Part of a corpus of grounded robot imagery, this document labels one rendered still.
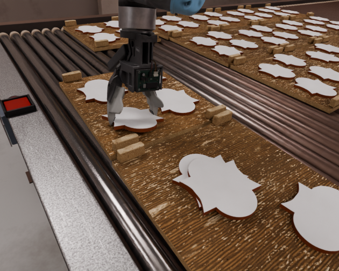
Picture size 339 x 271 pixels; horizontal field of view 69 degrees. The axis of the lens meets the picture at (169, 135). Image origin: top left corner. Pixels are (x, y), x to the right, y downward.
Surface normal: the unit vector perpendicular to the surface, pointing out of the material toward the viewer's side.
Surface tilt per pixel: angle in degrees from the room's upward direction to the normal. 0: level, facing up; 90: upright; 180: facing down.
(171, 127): 0
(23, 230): 0
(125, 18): 79
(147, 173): 0
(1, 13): 90
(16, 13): 90
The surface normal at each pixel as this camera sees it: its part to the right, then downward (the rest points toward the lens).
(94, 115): 0.06, -0.80
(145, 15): 0.46, 0.39
